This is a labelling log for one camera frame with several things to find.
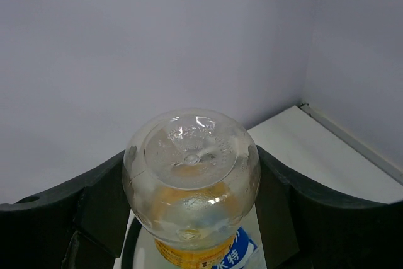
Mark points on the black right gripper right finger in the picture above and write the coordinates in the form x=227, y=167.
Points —
x=304, y=224

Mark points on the blue-label bottle white cap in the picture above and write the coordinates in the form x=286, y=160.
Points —
x=244, y=254

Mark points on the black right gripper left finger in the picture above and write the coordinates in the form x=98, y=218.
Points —
x=80, y=223

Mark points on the white bin with black rim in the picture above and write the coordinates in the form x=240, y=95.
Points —
x=140, y=250

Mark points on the orange-label bottle yellow cap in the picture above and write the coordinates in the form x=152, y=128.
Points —
x=190, y=177

